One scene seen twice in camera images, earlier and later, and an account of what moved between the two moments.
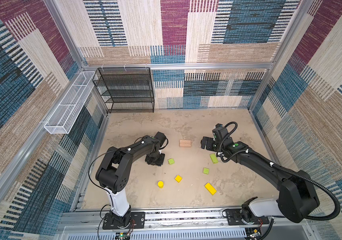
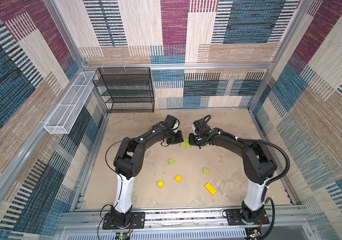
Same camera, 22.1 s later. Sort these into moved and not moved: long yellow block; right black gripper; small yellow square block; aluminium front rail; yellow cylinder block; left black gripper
Moved: right black gripper; left black gripper
Not moved: yellow cylinder block; small yellow square block; long yellow block; aluminium front rail
